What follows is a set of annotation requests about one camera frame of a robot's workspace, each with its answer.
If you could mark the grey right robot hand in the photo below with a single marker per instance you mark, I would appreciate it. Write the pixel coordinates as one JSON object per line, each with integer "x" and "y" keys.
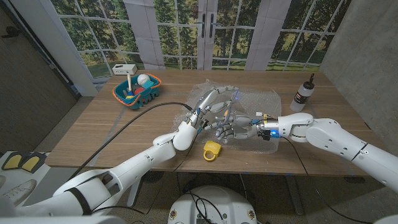
{"x": 242, "y": 127}

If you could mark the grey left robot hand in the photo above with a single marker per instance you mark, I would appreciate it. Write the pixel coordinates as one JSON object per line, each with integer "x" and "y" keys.
{"x": 206, "y": 99}

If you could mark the clear bubble wrap sheet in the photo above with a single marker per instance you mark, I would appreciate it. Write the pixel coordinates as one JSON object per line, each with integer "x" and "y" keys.
{"x": 261, "y": 99}

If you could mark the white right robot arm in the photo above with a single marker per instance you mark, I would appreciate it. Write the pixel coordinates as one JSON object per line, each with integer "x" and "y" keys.
{"x": 335, "y": 137}

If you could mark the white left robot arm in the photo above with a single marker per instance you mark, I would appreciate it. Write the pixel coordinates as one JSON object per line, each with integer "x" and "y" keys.
{"x": 140, "y": 161}

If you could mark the clear dispenser bottle black cap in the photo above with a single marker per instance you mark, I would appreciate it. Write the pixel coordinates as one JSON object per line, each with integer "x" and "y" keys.
{"x": 301, "y": 95}

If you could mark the teal basket orange rim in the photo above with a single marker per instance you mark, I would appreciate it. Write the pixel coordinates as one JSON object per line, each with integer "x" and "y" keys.
{"x": 119, "y": 93}

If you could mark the grey tape strip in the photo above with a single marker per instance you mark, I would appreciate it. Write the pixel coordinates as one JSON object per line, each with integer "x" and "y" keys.
{"x": 105, "y": 140}

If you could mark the yellow padlock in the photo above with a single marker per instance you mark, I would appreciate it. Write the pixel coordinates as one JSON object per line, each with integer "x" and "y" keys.
{"x": 213, "y": 149}

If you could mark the teal block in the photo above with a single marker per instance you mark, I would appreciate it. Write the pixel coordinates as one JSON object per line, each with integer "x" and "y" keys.
{"x": 147, "y": 84}

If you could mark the white baseball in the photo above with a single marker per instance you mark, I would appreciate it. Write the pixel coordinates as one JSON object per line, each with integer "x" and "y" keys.
{"x": 143, "y": 79}

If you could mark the red round toy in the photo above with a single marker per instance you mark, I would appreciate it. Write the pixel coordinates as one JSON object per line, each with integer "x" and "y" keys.
{"x": 139, "y": 91}

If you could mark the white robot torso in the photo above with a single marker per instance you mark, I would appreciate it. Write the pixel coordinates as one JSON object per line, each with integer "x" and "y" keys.
{"x": 224, "y": 199}

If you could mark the printed forest window backdrop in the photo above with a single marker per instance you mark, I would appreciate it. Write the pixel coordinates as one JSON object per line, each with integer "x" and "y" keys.
{"x": 248, "y": 31}

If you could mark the grey table leg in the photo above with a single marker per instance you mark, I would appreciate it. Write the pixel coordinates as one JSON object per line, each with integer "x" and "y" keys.
{"x": 293, "y": 196}

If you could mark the white power box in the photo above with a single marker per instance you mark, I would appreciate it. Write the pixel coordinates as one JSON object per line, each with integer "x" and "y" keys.
{"x": 124, "y": 69}

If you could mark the black ribbed round object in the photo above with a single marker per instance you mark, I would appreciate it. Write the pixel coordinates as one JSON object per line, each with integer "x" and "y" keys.
{"x": 154, "y": 176}

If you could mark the black slipper yellow insole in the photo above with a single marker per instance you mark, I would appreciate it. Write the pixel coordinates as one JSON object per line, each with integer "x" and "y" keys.
{"x": 31, "y": 163}
{"x": 12, "y": 161}

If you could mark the white sneaker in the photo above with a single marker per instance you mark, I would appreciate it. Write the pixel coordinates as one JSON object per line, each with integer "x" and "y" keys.
{"x": 12, "y": 194}

